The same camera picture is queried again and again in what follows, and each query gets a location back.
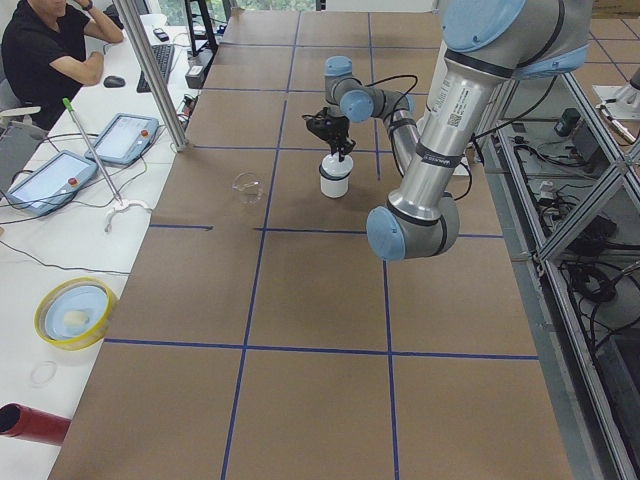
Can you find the white cup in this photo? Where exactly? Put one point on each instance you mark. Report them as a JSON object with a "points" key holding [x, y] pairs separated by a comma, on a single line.
{"points": [[334, 175]]}

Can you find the far teach pendant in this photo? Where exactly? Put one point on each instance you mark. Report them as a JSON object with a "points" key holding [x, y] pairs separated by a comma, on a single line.
{"points": [[125, 138]]}

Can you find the teach pendant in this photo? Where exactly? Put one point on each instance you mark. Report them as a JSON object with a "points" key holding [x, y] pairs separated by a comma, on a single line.
{"points": [[125, 138], [53, 184]]}

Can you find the black computer mouse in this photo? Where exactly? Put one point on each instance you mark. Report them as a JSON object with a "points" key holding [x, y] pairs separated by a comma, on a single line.
{"points": [[113, 81]]}

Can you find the metal reacher grabber stick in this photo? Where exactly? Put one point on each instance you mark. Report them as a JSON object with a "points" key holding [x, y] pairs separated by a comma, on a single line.
{"points": [[121, 204]]}

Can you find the near teach pendant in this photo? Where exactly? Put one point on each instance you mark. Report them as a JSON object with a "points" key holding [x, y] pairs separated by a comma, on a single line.
{"points": [[53, 184]]}

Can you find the seated person black shirt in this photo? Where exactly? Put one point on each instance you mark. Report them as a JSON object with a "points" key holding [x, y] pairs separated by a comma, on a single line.
{"points": [[44, 53]]}

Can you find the yellow tape roll bowl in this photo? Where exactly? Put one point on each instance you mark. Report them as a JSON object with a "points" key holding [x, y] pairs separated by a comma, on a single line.
{"points": [[75, 314]]}

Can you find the red cylinder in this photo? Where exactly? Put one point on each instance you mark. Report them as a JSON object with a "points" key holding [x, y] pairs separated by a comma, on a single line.
{"points": [[29, 424]]}

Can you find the aluminium frame post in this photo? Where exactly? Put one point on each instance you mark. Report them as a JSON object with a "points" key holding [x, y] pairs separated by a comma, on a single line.
{"points": [[143, 51]]}

